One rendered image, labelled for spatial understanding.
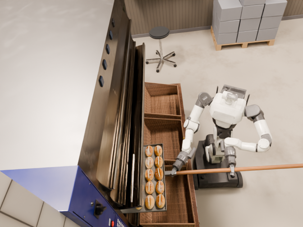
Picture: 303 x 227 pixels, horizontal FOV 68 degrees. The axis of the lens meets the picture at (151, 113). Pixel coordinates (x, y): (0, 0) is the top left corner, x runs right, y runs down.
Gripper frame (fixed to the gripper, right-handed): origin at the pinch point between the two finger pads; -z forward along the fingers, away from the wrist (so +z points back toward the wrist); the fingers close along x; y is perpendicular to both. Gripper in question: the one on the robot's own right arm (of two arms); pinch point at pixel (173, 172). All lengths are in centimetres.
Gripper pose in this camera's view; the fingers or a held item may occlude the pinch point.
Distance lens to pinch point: 181.4
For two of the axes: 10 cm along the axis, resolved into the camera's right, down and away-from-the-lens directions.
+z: 5.6, -6.8, 4.8
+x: -1.1, -6.3, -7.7
